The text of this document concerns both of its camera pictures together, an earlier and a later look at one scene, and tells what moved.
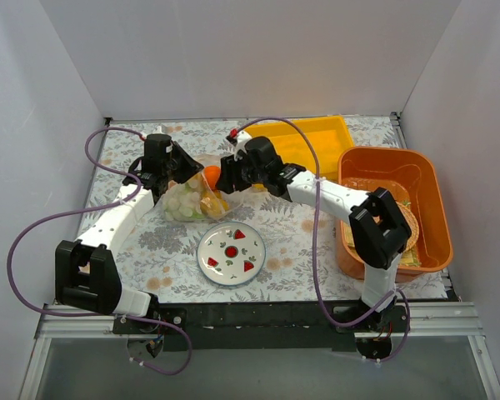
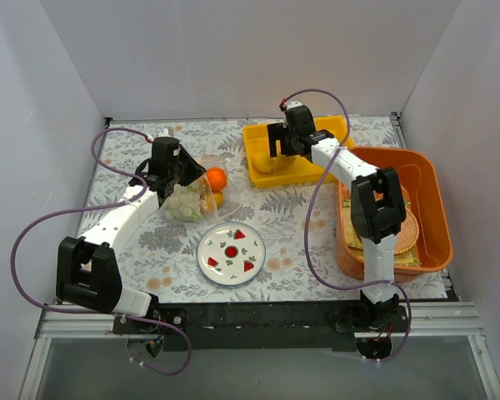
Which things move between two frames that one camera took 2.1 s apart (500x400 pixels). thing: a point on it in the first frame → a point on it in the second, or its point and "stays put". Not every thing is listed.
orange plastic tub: (418, 170) stays put
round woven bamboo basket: (413, 225) stays put
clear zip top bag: (197, 197) stays put
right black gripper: (237, 173) → (276, 136)
